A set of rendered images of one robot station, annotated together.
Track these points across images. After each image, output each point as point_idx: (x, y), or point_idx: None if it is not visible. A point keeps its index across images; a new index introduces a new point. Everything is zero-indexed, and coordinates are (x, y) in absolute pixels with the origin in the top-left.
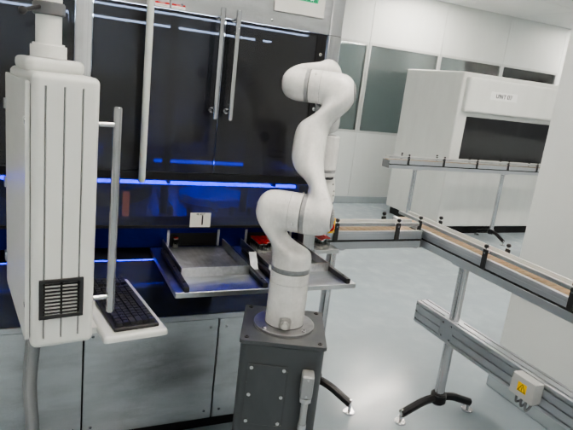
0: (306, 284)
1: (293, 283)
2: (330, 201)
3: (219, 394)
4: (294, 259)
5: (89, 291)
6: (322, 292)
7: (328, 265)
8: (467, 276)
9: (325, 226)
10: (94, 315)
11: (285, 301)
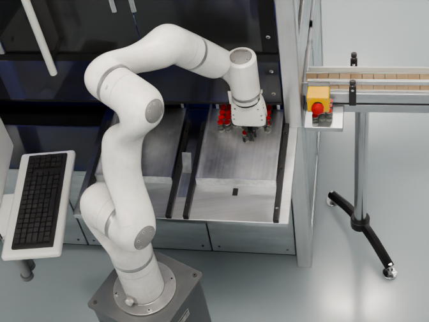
0: (143, 276)
1: (125, 276)
2: (135, 227)
3: (216, 236)
4: (118, 260)
5: None
6: (355, 146)
7: (275, 183)
8: None
9: (130, 250)
10: (11, 216)
11: (124, 285)
